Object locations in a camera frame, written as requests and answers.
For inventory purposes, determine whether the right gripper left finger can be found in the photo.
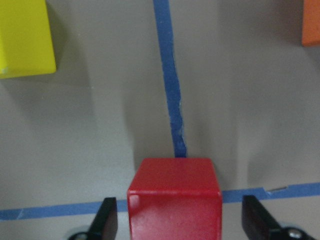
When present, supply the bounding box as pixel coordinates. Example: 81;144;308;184
86;197;118;240

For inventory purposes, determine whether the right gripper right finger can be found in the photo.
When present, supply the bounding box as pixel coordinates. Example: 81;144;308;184
241;194;320;240

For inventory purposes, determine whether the red block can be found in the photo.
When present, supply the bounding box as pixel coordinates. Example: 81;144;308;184
127;158;223;240

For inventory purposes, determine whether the yellow block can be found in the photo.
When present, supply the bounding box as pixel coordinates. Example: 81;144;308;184
0;0;57;79

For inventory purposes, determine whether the orange block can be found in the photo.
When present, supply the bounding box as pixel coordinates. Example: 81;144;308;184
301;0;320;47

